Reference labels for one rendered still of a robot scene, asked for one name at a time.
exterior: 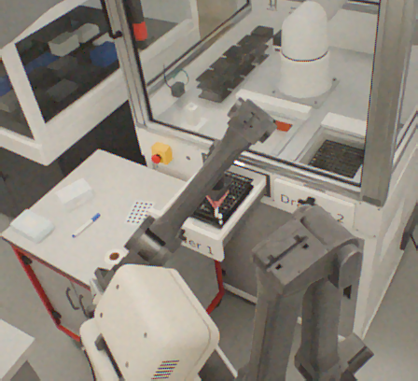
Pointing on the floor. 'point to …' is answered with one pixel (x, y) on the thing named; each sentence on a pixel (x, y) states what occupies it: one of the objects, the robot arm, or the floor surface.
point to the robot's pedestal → (16, 354)
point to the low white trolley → (102, 239)
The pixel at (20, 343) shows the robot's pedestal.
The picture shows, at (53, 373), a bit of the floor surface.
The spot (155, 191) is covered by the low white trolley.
